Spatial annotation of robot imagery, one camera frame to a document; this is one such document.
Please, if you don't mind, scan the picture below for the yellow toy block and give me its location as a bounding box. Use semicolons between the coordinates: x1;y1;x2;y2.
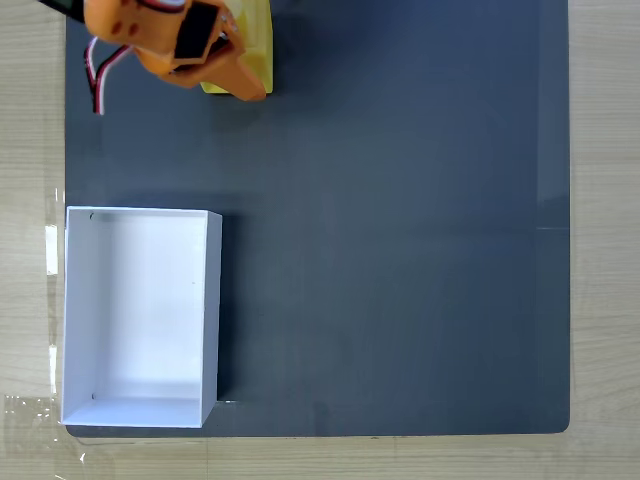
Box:
199;0;275;97

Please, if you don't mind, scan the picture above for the white cardboard box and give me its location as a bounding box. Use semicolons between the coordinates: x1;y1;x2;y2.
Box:
59;205;224;430

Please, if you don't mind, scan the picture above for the dark grey textured mat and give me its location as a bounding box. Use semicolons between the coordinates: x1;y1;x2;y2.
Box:
63;0;572;440

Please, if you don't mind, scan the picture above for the red white black servo cable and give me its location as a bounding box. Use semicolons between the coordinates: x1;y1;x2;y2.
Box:
82;37;137;117

